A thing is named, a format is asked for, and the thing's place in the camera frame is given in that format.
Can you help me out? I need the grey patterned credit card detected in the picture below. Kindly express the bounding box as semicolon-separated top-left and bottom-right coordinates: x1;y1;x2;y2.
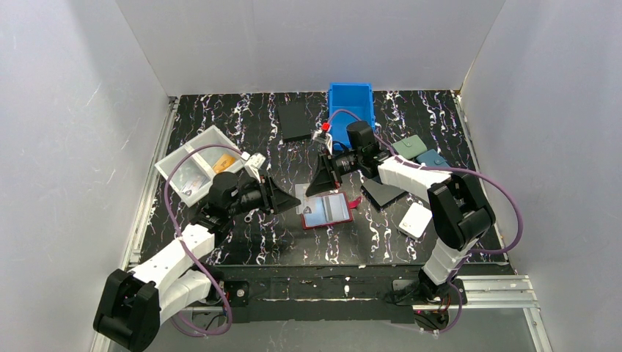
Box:
294;183;318;215

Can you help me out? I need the red card holder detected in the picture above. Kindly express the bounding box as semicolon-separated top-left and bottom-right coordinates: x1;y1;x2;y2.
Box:
301;192;362;230

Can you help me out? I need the orange credit card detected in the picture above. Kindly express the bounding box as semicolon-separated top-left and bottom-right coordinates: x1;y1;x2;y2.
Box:
212;154;237;174

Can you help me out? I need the white divided tray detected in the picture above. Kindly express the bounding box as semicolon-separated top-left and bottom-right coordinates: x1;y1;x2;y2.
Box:
155;125;244;206

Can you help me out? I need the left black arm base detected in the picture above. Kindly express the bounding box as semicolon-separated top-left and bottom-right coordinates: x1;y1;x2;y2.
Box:
199;280;250;312

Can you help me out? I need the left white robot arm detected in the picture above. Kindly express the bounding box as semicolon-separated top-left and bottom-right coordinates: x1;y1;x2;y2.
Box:
92;172;301;351

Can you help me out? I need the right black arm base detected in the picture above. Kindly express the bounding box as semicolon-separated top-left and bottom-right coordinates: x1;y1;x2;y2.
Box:
384;279;468;335

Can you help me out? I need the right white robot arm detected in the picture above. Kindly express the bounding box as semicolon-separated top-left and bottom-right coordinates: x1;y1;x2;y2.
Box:
306;121;495;287

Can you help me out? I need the green card holder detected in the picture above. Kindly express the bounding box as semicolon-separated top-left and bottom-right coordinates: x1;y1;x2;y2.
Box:
392;135;428;161

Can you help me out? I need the blue card holder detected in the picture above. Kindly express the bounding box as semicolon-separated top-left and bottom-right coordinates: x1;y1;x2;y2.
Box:
415;150;450;170

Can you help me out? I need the white card holder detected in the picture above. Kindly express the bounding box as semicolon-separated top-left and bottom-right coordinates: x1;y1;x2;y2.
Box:
398;203;432;239

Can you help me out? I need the metal wrench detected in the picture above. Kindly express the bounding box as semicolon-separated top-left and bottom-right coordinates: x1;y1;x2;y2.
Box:
244;211;255;223

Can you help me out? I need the black notebook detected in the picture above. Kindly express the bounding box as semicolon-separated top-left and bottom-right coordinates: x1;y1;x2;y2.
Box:
361;179;406;210

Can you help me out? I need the blue plastic bin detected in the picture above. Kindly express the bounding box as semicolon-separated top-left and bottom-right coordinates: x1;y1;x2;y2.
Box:
328;82;376;148

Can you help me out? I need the black foam pad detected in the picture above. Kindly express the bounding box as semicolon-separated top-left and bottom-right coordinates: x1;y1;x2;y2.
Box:
277;103;312;143

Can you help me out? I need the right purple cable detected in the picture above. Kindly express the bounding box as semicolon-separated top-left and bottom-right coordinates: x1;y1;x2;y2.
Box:
326;109;524;336

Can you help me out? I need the purple cable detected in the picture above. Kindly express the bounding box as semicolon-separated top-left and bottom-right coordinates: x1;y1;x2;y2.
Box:
326;109;524;336
164;143;254;339

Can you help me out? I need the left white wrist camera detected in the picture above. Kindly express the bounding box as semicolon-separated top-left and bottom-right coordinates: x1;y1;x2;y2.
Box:
241;152;266;181

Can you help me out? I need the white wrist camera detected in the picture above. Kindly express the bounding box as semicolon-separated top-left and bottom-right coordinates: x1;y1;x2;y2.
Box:
312;122;333;155
241;152;266;181

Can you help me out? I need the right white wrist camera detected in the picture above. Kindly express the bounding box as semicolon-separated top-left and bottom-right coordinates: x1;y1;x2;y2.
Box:
312;122;333;155

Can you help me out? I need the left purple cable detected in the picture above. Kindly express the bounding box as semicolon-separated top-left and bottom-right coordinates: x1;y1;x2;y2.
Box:
164;143;254;339

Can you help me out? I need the aluminium frame rail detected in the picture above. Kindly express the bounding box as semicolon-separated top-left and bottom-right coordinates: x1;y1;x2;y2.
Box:
89;276;555;352

